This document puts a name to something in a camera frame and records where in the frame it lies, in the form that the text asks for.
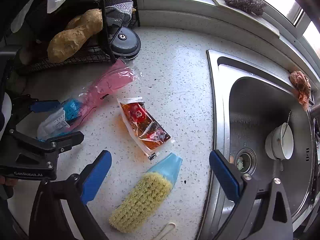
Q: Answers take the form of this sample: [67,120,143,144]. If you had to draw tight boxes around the blue white plastic wrapper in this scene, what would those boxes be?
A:
[36,99,84,141]

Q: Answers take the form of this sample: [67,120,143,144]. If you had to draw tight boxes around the red orange sauce packet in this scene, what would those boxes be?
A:
[118,96,173,160]

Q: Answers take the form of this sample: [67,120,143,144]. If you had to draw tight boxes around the pink transparent plastic wrapper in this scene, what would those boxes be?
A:
[63,59,141,132]

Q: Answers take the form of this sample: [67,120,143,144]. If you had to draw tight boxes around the person left hand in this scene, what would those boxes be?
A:
[0,176,18,186]

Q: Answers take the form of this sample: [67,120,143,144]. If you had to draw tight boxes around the sink drain strainer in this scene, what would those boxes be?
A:
[234,147,257,175]

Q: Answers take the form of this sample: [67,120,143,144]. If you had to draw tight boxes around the stainless steel sink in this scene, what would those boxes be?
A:
[199,50,319,239]

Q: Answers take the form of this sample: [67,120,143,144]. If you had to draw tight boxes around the dark round lid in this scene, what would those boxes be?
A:
[110,26,141,60]

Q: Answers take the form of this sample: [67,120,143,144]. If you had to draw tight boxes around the orange dish cloth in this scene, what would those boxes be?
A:
[289,70,311,112]

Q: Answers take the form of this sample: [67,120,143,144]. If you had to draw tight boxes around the steel wool scourer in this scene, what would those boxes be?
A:
[224,0,266,16]

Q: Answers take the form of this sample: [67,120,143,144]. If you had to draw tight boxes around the blue handled scrub brush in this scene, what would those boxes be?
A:
[108,153,183,233]

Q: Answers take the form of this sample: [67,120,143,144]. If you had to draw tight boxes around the white plastic spoon handle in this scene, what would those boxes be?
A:
[152,222,176,240]

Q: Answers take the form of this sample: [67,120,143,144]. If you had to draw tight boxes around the black wire rack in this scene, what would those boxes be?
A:
[10,0,141,72]

